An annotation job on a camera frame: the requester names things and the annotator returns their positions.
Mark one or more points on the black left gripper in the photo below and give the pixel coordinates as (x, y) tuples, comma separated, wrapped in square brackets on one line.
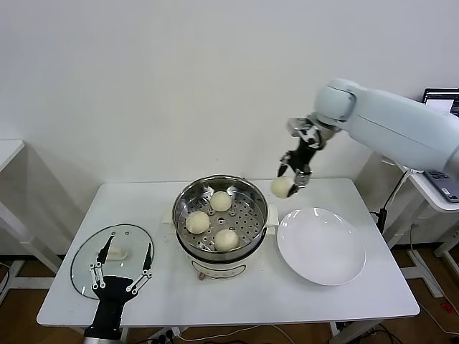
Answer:
[(111, 290)]

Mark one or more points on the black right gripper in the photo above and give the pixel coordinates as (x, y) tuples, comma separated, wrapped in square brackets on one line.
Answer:
[(303, 157)]

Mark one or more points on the white steamed baozi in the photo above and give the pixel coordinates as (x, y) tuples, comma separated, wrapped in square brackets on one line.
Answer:
[(197, 222), (226, 240), (221, 201), (280, 187)]

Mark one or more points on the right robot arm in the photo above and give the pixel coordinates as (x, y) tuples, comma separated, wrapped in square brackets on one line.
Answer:
[(394, 125)]

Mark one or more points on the stainless steel steamer basket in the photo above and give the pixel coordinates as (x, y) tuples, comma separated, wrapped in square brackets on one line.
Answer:
[(247, 211)]

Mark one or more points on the white round plate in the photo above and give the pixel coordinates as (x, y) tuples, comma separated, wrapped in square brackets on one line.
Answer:
[(319, 247)]

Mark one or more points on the white electric cooker base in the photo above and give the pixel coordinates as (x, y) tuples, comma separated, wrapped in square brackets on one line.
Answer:
[(215, 267)]

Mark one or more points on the white power strip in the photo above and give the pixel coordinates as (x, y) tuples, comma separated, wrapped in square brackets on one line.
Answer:
[(163, 337)]

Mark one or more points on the white laptop side table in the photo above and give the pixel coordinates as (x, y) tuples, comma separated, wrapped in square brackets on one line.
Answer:
[(425, 190)]

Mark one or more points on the white empty side table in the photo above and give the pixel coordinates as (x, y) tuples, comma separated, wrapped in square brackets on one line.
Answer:
[(10, 150)]

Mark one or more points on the grey open laptop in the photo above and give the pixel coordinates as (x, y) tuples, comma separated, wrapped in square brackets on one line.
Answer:
[(441, 104)]

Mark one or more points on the small red floor object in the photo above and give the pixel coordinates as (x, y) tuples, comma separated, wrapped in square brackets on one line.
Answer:
[(446, 306)]

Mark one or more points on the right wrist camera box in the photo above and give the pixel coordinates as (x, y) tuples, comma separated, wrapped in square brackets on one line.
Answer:
[(299, 126)]

